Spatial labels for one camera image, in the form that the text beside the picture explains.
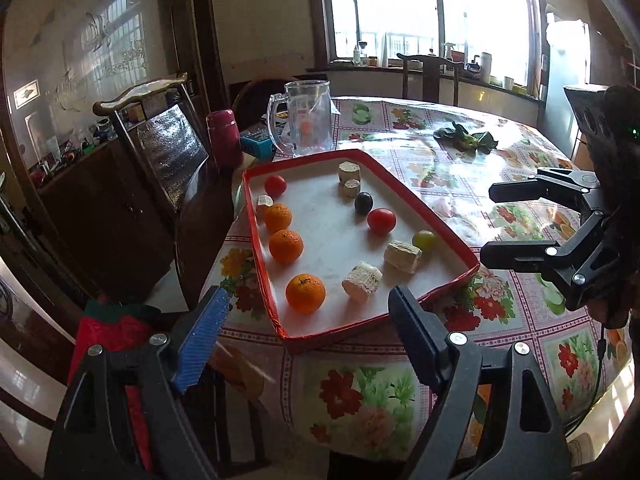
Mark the pink thermos bottle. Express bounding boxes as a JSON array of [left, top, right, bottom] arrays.
[[206, 110, 243, 171]]

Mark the wooden chair with cushion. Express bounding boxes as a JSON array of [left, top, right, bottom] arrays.
[[92, 73, 234, 308]]

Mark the yellow-green tomato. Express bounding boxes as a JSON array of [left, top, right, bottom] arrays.
[[412, 230, 437, 252]]

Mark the orange mandarin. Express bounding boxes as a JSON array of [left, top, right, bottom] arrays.
[[269, 230, 304, 264], [262, 204, 292, 233], [285, 273, 326, 314]]

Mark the dark purple plum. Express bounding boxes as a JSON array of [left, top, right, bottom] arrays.
[[354, 192, 373, 216]]

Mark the red tomato in tray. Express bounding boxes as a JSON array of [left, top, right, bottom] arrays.
[[264, 174, 288, 200]]

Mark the dark wooden far chair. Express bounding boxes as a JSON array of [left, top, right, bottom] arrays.
[[397, 53, 464, 106]]

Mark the round back wooden chair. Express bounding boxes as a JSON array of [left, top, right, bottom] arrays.
[[229, 77, 294, 131]]

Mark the white cup on sill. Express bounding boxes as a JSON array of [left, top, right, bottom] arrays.
[[480, 52, 492, 84]]

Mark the clear glass mug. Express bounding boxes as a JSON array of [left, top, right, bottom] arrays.
[[267, 80, 334, 157]]

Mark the red fabric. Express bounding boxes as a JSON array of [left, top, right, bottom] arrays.
[[67, 296, 162, 472]]

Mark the red tomato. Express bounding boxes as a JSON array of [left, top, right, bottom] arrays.
[[367, 208, 397, 236], [264, 174, 288, 200]]

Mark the dark wooden sideboard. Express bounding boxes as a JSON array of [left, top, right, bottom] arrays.
[[38, 139, 174, 302]]

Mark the green leafy vegetable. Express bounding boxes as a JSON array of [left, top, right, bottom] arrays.
[[433, 122, 498, 154]]

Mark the silver refrigerator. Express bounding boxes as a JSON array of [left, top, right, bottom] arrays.
[[539, 13, 590, 158]]

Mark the teal box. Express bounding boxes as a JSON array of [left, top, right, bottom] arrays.
[[240, 128, 276, 162]]

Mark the red rimmed white tray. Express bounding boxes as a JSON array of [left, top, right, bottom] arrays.
[[243, 150, 480, 353]]

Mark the floral fruit tablecloth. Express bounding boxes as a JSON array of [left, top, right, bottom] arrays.
[[207, 99, 631, 460]]

